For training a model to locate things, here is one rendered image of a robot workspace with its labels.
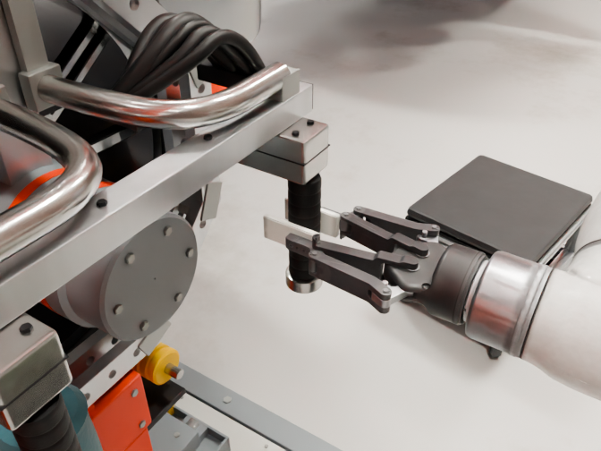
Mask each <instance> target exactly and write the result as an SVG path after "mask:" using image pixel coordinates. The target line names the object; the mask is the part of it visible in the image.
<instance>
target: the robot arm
mask: <svg viewBox="0 0 601 451"><path fill-rule="evenodd" d="M320 211H321V220H320V233H323V234H327V235H329V236H332V237H334V238H336V237H337V236H338V235H339V230H340V239H341V240H342V239H343V238H344V237H348V238H350V239H352V240H353V241H354V242H356V243H359V244H361V245H363V246H365V247H367V248H369V249H371V250H372V251H374V252H376V253H374V252H370V251H364V250H360V249H356V248H352V247H348V246H344V245H341V244H337V243H331V242H327V241H323V240H320V233H318V232H315V231H312V230H310V229H308V228H305V227H302V226H300V225H295V224H294V223H291V222H288V221H285V220H283V219H281V218H278V217H274V216H271V215H268V214H265V215H264V216H263V221H264V236H265V238H267V239H269V240H272V241H274V242H277V243H280V244H282V245H285V248H287V249H288V250H289V251H293V252H297V253H299V254H300V255H303V256H305V257H308V258H309V274H310V275H312V276H314V277H316V278H318V279H320V280H322V281H324V282H327V283H328V284H330V285H333V286H335V287H337V288H339V289H341V290H344V291H345V292H347V293H349V294H352V295H354V296H356V297H358V298H360V299H362V300H364V301H366V302H368V303H369V304H370V305H372V306H373V307H374V308H375V309H376V310H377V311H378V312H380V313H382V314H386V313H388V312H389V311H390V305H391V304H393V303H395V302H398V301H400V300H404V301H406V302H419V303H421V304H423V305H424V306H425V307H426V309H427V311H428V312H429V313H430V314H431V315H434V316H436V317H438V318H440V319H444V320H447V321H449V322H452V323H453V324H456V325H460V324H463V323H464V322H465V321H466V325H465V333H466V335H467V336H468V337H469V338H472V339H474V340H476V341H479V342H480V343H483V344H485V345H489V346H492V347H494V348H495V349H498V350H500V351H503V352H505V353H508V354H509V355H511V356H512V357H518V358H521V359H522V360H523V361H525V362H528V363H530V364H532V365H534V366H535V367H537V368H538V369H540V370H542V371H543V372H544V373H545V374H546V375H547V376H548V377H549V378H551V379H553V380H555V381H557V382H559V383H561V384H563V385H565V386H566V387H569V388H571V389H573V390H576V391H578V392H580V393H582V394H584V395H586V396H590V397H592V398H595V399H597V400H599V401H601V191H600V192H599V194H598V195H597V196H596V198H595V200H594V202H593V203H592V205H591V207H590V209H589V211H588V214H587V215H586V217H585V219H584V221H583V223H582V226H581V228H580V232H579V235H578V238H577V241H576V244H575V252H574V256H573V259H572V261H571V264H570V266H569V267H568V268H567V269H566V270H565V271H562V270H559V269H555V268H550V267H549V266H547V265H545V264H538V263H536V262H533V261H530V260H526V259H524V258H521V257H518V256H515V255H512V254H510V253H507V252H504V251H497V252H495V253H494V254H493V255H492V257H491V258H490V260H488V259H487V256H486V254H485V253H484V252H481V251H477V250H474V249H471V248H469V247H466V246H463V245H460V244H458V243H453V244H451V245H449V246H448V247H447V248H445V247H444V246H443V245H442V244H441V243H438V236H439V231H440V227H439V226H438V225H431V224H421V223H416V222H413V221H410V220H407V219H404V218H400V217H396V216H392V215H389V214H386V213H383V212H379V211H376V210H374V209H370V208H364V207H362V206H356V207H354V208H353V211H352V212H343V213H339V212H337V211H334V210H331V209H329V208H325V207H321V210H320ZM364 217H365V218H366V220H364V219H363V218H364ZM384 263H385V264H384ZM383 268H384V273H383Z"/></svg>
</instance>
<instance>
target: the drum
mask: <svg viewBox="0 0 601 451"><path fill-rule="evenodd" d="M52 161H53V164H52V165H49V166H43V167H40V168H38V169H36V170H34V171H31V172H30V173H28V174H26V175H24V176H23V177H22V178H21V179H20V180H19V181H17V182H16V183H15V184H14V185H13V186H10V185H7V184H5V183H2V182H0V213H2V212H4V211H6V210H7V209H9V208H11V207H13V206H14V205H16V204H18V203H20V202H22V201H24V200H26V199H27V198H29V197H30V196H32V195H34V194H36V193H37V192H39V191H41V190H43V189H44V188H45V187H47V186H48V185H49V184H50V183H52V182H53V181H54V180H55V179H56V178H57V177H58V176H60V175H61V174H62V172H63V171H64V167H63V166H62V165H61V164H60V163H59V162H57V161H56V160H55V159H54V158H52ZM113 184H114V182H111V181H109V180H107V179H105V178H102V180H101V184H100V185H99V187H98V189H97V191H96V192H95V194H94V195H93V196H95V195H96V194H98V193H100V192H101V191H103V190H104V189H106V188H108V187H109V186H111V185H113ZM197 260H198V245H197V240H196V235H195V233H194V231H193V229H192V227H191V225H190V223H189V222H188V221H187V220H186V219H185V218H183V217H181V216H179V215H177V214H174V213H173V212H170V211H168V212H166V213H165V214H164V215H163V216H161V217H160V218H158V219H157V220H155V221H154V222H153V223H151V224H150V225H148V226H146V227H145V228H144V229H142V230H141V231H139V232H138V233H136V234H135V235H134V236H133V237H131V238H130V239H128V240H127V241H126V242H124V243H122V244H121V245H119V246H118V247H117V248H115V249H114V250H112V251H110V252H109V253H108V254H107V255H106V256H104V257H103V258H101V259H100V260H98V261H97V262H95V263H94V264H92V265H91V266H90V267H88V268H86V269H85V270H83V271H82V272H81V273H79V275H77V276H76V277H74V278H73V279H71V280H70V281H68V282H67V283H65V284H64V285H62V286H61V287H59V288H58V289H56V290H55V291H54V292H52V293H51V294H50V295H48V296H47V297H46V298H44V299H43V300H41V301H40V302H39V303H41V304H42V305H44V306H46V307H48V309H50V310H51V311H54V312H55V313H57V314H59V315H61V316H63V317H65V318H67V319H69V320H70V321H72V322H74V323H76V324H78V325H80V326H83V327H86V328H99V329H100V330H102V331H104V332H106V333H107V334H108V335H110V336H113V337H115V338H117V339H119V340H123V341H133V340H138V339H141V338H143V337H145V336H148V335H150V334H152V333H153V332H155V331H156V330H158V329H159V328H161V327H162V326H163V325H164V324H165V323H166V322H167V321H168V320H169V319H170V318H171V317H172V316H173V315H174V314H175V312H176V311H177V310H178V308H179V307H180V305H181V304H182V302H183V300H184V298H185V296H186V295H187V293H188V291H189V289H190V286H191V283H192V280H193V278H194V275H195V271H196V267H197Z"/></svg>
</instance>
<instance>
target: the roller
mask: <svg viewBox="0 0 601 451"><path fill-rule="evenodd" d="M179 360H180V355H179V353H178V351H177V350H175V349H173V348H172V347H169V346H168V345H166V344H164V343H159V344H158V345H157V346H156V347H155V349H154V350H153V352H152V353H151V354H150V356H147V355H146V356H145V357H144V358H143V359H142V360H140V361H139V362H138V363H137V364H136V365H135V366H134V367H133V368H131V369H132V370H135V371H137V372H138V373H139V374H140V375H141V376H142V377H144V378H145V379H148V380H150V381H151V382H153V383H155V384H156V385H162V384H164V383H166V382H167V381H168V380H169V379H170V378H171V377H173V378H174V379H177V380H178V379H180V378H181V377H182V375H183V370H182V369H181V368H179V367H178V365H179Z"/></svg>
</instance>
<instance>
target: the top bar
mask: <svg viewBox="0 0 601 451"><path fill-rule="evenodd" d="M312 109H313V84H311V83H307V82H304V81H300V92H299V93H298V94H296V95H295V96H293V97H291V98H289V99H288V100H286V101H285V102H283V103H282V102H278V101H274V100H271V99H266V100H265V101H263V102H261V103H260V104H258V105H256V106H254V107H253V108H252V109H250V110H249V111H247V112H245V113H243V114H241V115H238V116H236V117H234V118H232V119H230V120H227V121H225V122H221V123H217V124H213V125H210V126H209V127H208V128H207V129H205V130H203V131H202V132H199V133H198V134H196V135H194V136H193V137H191V138H189V139H188V140H186V141H185V142H183V143H181V144H180V145H178V146H176V147H175V148H173V149H171V150H169V151H167V152H166V153H165V154H163V155H162V156H160V157H158V158H156V159H154V160H153V161H151V162H149V163H148V164H146V165H144V166H143V167H141V168H140V169H138V170H136V171H135V172H133V173H131V174H129V175H127V176H126V177H124V178H123V179H122V180H120V181H118V182H117V183H114V184H113V185H111V186H109V187H108V188H106V189H104V190H103V191H101V192H100V193H98V194H96V195H95V196H93V197H92V198H91V199H90V201H89V202H88V203H87V204H86V206H85V207H84V208H83V209H82V210H80V211H79V212H78V213H77V214H76V215H75V216H73V217H72V218H71V219H69V220H68V221H67V222H65V223H64V224H62V225H61V226H59V227H58V228H56V229H55V230H54V231H52V232H51V233H49V234H47V235H45V236H44V237H42V238H40V239H39V240H37V241H35V242H34V243H33V244H31V245H29V246H28V247H26V248H24V249H23V250H21V251H19V252H17V253H16V254H14V255H12V257H10V258H9V259H7V260H5V261H3V262H1V263H0V329H1V328H3V327H4V326H5V325H7V324H8V323H10V322H11V321H12V320H14V319H16V318H17V317H19V316H20V315H21V314H22V313H23V312H25V311H27V310H28V309H29V308H31V307H32V306H34V305H35V304H37V303H38V302H40V301H41V300H43V299H44V298H46V297H47V296H48V295H50V294H51V293H52V292H54V291H55V290H56V289H58V288H59V287H61V286H62V285H64V284H65V283H67V282H68V281H70V280H71V279H73V278H74V277H76V276H77V275H79V273H81V272H82V271H83V270H85V269H86V268H88V267H90V266H91V265H92V264H94V263H95V262H97V261H98V260H100V259H101V258H103V257H104V256H106V255H107V254H108V253H109V252H110V251H112V250H114V249H115V248H117V247H118V246H119V245H121V244H122V243H124V242H126V241H127V240H128V239H130V238H131V237H133V236H134V235H135V234H136V233H138V232H139V231H141V230H142V229H144V228H145V227H146V226H148V225H150V224H151V223H153V222H154V221H155V220H157V219H158V218H160V217H161V216H163V215H164V214H165V213H166V212H168V211H169V210H171V209H172V208H174V207H175V206H177V205H178V204H180V203H181V202H182V201H184V200H186V199H187V198H189V197H190V196H191V195H192V194H193V193H195V192H196V191H198V190H199V189H201V188H202V187H204V186H205V185H206V184H208V183H210V182H211V181H213V180H214V179H215V178H217V177H218V176H219V175H220V174H222V173H223V172H225V171H226V170H228V169H229V168H231V167H232V166H234V165H235V164H237V163H238V162H240V161H241V160H242V159H244V158H245V157H247V156H248V155H249V154H250V153H252V152H253V151H255V150H256V149H258V148H259V147H261V146H262V145H264V144H265V143H267V142H268V141H269V140H271V139H273V138H274V137H275V136H276V135H277V134H279V133H280V132H282V131H284V130H285V129H286V128H288V127H289V126H291V125H292V124H294V123H295V122H297V121H298V120H300V119H301V118H302V117H303V116H304V115H306V114H308V113H309V112H311V111H312Z"/></svg>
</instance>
